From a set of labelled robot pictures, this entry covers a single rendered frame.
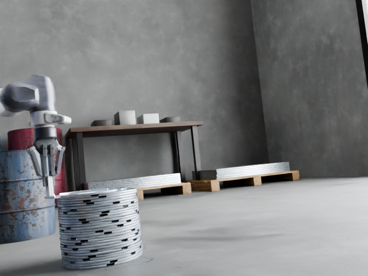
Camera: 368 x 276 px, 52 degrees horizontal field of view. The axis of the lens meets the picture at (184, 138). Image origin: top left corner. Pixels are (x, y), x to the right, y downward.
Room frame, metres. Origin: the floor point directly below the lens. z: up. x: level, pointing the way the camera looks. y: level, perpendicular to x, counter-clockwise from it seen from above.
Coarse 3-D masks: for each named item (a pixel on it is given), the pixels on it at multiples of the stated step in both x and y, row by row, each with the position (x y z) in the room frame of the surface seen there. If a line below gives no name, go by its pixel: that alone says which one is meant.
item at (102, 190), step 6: (66, 192) 1.49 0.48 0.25; (72, 192) 1.51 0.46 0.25; (78, 192) 1.37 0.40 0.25; (84, 192) 1.33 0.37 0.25; (90, 192) 1.34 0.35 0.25; (96, 192) 1.26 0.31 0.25; (102, 192) 1.27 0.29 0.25; (108, 192) 1.29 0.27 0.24; (48, 198) 1.29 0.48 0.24; (54, 198) 1.27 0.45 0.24
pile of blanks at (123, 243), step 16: (128, 192) 1.35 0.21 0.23; (64, 208) 1.30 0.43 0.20; (80, 208) 1.27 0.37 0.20; (96, 208) 1.28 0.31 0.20; (112, 208) 1.29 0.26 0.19; (128, 208) 1.34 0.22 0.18; (64, 224) 1.32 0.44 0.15; (80, 224) 1.34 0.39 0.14; (96, 224) 1.28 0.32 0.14; (112, 224) 1.29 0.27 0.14; (128, 224) 1.33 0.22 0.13; (64, 240) 1.31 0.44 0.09; (80, 240) 1.31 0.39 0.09; (96, 240) 1.27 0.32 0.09; (112, 240) 1.29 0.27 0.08; (128, 240) 1.33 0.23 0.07; (64, 256) 1.32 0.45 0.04; (80, 256) 1.28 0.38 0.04; (96, 256) 1.27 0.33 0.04; (112, 256) 1.29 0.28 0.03; (128, 256) 1.36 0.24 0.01
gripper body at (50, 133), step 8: (40, 128) 1.27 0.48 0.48; (48, 128) 1.27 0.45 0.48; (40, 136) 1.26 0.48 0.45; (48, 136) 1.27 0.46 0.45; (56, 136) 1.31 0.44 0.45; (40, 144) 1.28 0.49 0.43; (48, 144) 1.30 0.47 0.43; (56, 144) 1.32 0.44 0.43; (40, 152) 1.28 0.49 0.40; (48, 152) 1.30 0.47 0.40
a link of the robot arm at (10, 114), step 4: (0, 88) 1.30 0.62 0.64; (0, 92) 1.24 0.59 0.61; (0, 104) 1.25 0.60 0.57; (0, 108) 1.27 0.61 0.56; (4, 108) 1.24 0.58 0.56; (0, 112) 1.29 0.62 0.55; (4, 112) 1.28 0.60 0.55; (8, 112) 1.27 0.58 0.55; (12, 112) 1.26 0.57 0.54; (16, 112) 1.27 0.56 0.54; (20, 112) 1.32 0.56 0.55; (4, 116) 1.32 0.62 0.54; (8, 116) 1.32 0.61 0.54; (12, 116) 1.32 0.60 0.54
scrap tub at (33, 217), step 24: (0, 168) 1.98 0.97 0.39; (24, 168) 2.01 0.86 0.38; (48, 168) 2.14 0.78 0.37; (0, 192) 1.98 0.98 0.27; (24, 192) 2.01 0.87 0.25; (0, 216) 1.99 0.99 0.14; (24, 216) 2.01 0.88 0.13; (48, 216) 2.13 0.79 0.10; (0, 240) 1.99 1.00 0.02; (24, 240) 2.01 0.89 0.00
